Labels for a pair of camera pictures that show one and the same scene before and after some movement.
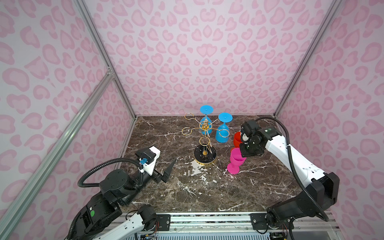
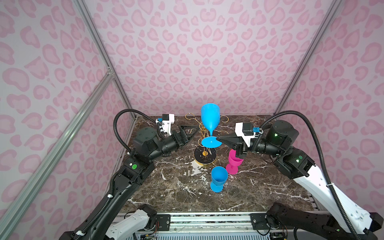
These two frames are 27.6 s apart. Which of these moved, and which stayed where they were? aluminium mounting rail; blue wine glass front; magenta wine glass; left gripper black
Moved: left gripper black; blue wine glass front
Stayed: aluminium mounting rail; magenta wine glass
